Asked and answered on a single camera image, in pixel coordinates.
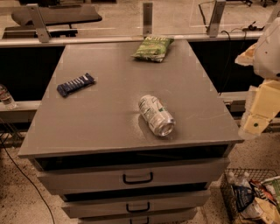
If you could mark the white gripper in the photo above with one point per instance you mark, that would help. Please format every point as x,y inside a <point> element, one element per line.
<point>269,55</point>

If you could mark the green jalapeno chip bag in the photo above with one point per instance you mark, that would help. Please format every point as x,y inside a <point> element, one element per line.
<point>153,49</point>

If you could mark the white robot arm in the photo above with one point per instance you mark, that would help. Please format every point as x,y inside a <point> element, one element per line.
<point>266,62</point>

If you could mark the green white snack bag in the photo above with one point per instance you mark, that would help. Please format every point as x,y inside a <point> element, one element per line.
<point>273,186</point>

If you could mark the blue white snack bag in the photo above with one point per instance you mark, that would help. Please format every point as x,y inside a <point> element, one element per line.
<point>243,192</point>

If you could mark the red snack bag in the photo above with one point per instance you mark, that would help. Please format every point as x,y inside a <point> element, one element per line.
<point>261,192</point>

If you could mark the blue rxbar blueberry bar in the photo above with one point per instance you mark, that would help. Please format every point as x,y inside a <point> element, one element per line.
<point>77,84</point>

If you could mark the silver green soda can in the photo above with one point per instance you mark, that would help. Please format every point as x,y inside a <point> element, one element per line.
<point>159,119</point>

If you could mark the bottom grey drawer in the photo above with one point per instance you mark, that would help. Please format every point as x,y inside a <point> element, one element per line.
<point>159,218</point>

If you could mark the grey drawer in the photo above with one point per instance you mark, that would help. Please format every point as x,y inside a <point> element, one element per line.
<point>102,179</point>
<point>117,207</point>
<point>159,218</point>

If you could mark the grey drawer cabinet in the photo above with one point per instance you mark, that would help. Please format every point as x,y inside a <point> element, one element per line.
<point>101,125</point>

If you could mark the middle grey drawer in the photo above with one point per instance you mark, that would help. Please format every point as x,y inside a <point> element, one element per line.
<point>117,207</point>

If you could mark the top grey drawer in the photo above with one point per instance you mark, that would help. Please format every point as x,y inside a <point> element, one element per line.
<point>102,179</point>

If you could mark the clear plastic water bottle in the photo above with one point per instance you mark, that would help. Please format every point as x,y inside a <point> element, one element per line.
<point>6,98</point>

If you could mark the right metal bracket post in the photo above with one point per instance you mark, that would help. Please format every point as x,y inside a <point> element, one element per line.
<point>214,25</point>

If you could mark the metal bracket post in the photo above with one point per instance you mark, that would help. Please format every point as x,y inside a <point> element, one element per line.
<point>147,18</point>
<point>38,22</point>
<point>214,25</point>

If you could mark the black wire basket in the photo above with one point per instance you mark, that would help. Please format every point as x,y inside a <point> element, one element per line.
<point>228,193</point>

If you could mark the middle metal bracket post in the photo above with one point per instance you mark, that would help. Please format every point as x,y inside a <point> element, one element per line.
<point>147,18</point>

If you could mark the metal rail frame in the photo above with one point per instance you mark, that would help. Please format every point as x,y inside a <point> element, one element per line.
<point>34,42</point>

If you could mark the black top drawer handle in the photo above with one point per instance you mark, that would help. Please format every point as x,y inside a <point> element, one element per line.
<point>137,180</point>

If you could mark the black drawer handle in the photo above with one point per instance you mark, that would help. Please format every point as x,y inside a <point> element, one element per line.
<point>137,180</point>
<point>140,220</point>
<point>138,208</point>

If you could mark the black middle drawer handle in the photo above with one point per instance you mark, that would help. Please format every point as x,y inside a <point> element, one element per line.
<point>138,208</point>

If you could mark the black bottom drawer handle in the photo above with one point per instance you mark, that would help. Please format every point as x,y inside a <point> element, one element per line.
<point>140,220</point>

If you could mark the left metal bracket post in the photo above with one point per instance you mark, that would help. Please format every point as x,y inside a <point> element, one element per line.
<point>38,22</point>

